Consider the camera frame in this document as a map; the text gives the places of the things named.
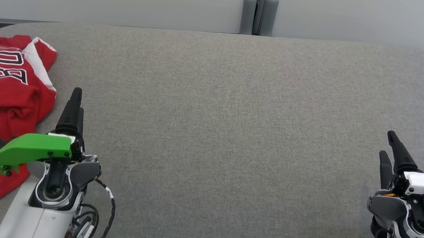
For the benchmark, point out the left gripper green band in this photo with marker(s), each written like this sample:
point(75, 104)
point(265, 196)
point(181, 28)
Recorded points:
point(35, 147)

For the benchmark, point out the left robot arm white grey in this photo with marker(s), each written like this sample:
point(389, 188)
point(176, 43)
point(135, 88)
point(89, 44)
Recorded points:
point(36, 223)

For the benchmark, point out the grey metal frame post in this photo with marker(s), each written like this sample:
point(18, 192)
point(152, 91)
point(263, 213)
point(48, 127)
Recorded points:
point(260, 4)

